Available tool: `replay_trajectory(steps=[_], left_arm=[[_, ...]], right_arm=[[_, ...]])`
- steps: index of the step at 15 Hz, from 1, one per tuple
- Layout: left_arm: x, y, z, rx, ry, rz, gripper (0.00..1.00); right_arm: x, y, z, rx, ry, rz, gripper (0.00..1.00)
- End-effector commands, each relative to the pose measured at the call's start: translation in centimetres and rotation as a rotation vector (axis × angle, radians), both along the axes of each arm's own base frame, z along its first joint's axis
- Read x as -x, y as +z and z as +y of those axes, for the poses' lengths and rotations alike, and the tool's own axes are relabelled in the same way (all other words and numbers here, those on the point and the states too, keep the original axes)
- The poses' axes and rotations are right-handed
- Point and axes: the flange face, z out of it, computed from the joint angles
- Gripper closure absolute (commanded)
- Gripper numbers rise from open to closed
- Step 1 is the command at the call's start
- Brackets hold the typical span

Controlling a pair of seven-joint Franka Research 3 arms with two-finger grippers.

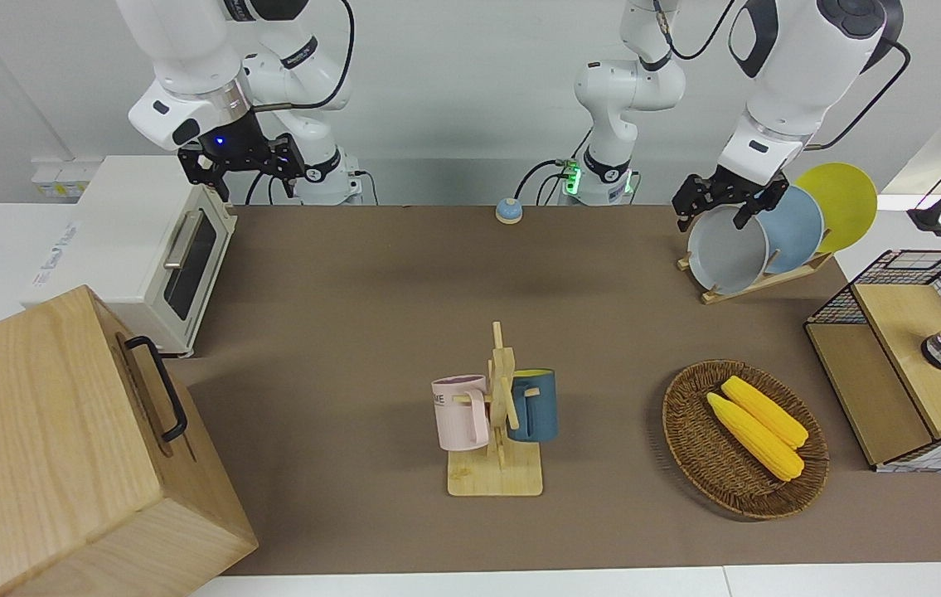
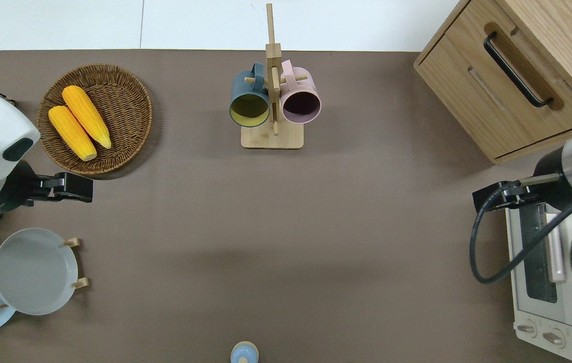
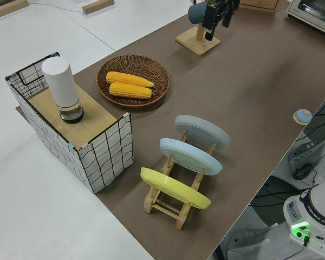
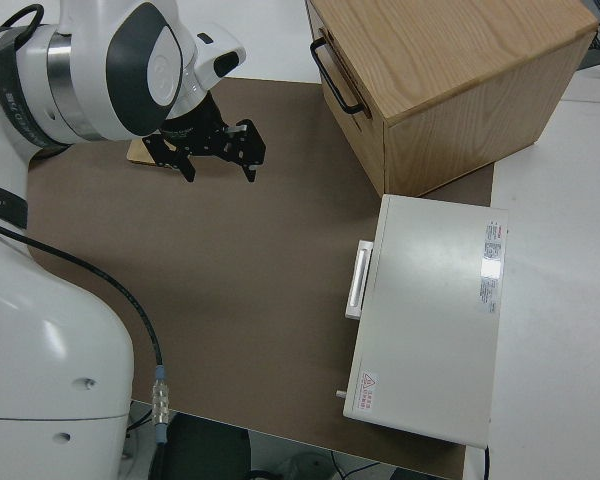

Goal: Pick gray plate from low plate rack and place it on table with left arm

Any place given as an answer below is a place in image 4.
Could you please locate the brown table mat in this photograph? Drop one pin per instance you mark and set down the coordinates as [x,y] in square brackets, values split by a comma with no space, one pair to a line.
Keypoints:
[230,275]

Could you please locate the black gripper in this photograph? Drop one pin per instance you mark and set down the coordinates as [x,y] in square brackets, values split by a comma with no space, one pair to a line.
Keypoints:
[210,140]

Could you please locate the wooden mug rack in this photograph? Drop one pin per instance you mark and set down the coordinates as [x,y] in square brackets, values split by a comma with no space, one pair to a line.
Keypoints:
[137,152]

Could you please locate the white toaster oven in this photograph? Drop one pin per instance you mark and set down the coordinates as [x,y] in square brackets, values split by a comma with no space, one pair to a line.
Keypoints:
[425,310]

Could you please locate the black object below table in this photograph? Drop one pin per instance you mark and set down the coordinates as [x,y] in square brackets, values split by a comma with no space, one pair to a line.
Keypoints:
[205,450]

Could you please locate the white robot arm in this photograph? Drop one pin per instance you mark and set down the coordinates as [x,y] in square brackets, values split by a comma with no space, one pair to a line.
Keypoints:
[55,350]

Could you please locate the light wooden box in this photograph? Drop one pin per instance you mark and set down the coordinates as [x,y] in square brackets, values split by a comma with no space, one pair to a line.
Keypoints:
[455,75]

